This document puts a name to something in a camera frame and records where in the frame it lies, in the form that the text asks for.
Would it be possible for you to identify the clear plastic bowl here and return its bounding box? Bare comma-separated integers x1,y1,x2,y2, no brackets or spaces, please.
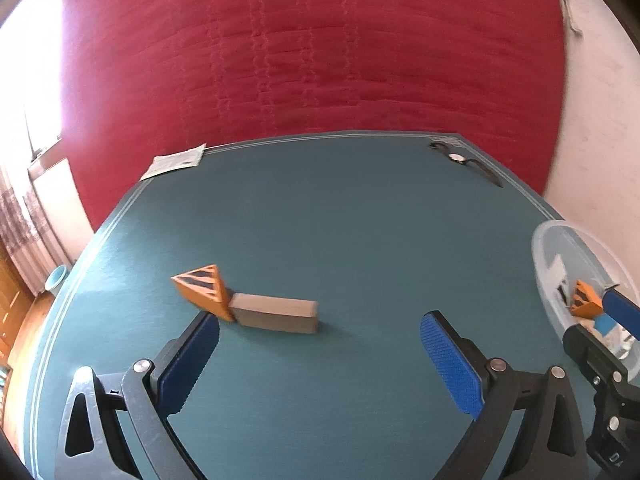
532,220,639,337

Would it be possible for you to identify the window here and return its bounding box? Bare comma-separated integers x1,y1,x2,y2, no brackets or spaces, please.
1,0,63,181

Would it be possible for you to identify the patterned curtain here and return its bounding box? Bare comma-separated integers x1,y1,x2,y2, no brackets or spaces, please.
1,170,70,296

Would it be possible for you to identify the blue wedge block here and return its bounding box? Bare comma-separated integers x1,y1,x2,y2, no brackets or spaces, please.
594,313,617,337

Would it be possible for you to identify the orange striped triangular block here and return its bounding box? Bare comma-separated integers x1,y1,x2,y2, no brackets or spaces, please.
171,264,235,323

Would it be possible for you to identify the light blue waste bin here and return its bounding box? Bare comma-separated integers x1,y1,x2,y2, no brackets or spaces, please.
44,264,68,296

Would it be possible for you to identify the white striped triangular block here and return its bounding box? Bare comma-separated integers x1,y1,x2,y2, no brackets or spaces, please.
547,254,570,304

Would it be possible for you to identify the red quilted mattress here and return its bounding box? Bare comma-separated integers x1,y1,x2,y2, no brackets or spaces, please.
62,0,565,226

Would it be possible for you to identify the orange rectangular-face wedge block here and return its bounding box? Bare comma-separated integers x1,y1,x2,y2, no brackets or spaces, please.
570,280,604,320

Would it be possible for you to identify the white paper leaflet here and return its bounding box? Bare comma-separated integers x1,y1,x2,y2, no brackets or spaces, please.
140,143,206,181

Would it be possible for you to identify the brown rectangular block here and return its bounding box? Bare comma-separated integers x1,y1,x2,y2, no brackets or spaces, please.
229,294,319,335

